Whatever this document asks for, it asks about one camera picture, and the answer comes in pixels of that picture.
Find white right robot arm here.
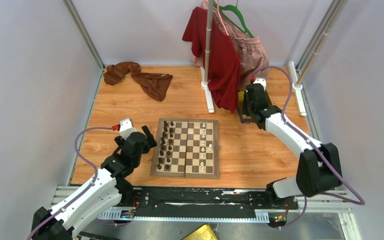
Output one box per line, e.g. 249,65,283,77
243,82,342,209

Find green clothes hanger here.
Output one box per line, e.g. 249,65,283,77
213,2,255,38

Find yellow transparent tray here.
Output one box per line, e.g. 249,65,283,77
236,89,277,126

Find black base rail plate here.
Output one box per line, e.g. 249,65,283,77
89,185,299,221

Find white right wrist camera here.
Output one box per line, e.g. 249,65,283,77
253,77,267,91

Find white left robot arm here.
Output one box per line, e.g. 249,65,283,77
27,118,157,240

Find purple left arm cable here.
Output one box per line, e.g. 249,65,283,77
26,125,120,240

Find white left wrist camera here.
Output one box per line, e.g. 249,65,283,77
118,118,137,140

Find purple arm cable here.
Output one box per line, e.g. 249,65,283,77
26,125,120,240
250,65,366,206

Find red hanging shirt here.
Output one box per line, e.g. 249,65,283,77
182,6,241,112

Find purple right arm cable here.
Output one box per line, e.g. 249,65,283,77
250,65,366,206

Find yellow object at bottom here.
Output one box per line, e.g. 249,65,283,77
182,223,218,240

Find brown crumpled cloth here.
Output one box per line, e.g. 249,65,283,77
103,61,173,102

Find pink hanging garment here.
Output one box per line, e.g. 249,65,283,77
191,1,269,85

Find white clothes rack stand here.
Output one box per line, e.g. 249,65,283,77
200,0,215,114

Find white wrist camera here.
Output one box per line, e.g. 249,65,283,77
253,77,267,91
118,118,137,140

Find white corner rack foot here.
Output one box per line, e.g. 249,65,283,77
287,61,307,117

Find wooden chess board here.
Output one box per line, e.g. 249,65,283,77
150,118,220,179

